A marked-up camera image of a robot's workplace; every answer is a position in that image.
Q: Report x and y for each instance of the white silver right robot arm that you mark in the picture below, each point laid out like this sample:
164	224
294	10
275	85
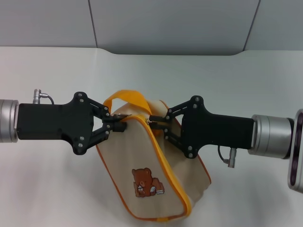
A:
270	136

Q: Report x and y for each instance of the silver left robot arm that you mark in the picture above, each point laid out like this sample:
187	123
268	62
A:
8	121

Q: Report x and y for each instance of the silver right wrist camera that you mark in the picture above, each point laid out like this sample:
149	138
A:
297	151

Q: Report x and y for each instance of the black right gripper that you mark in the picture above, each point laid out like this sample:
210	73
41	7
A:
213	130

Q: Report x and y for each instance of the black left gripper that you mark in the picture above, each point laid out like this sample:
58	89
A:
52	121

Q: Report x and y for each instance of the beige orange-trimmed bear food bag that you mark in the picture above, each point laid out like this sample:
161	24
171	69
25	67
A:
144	165

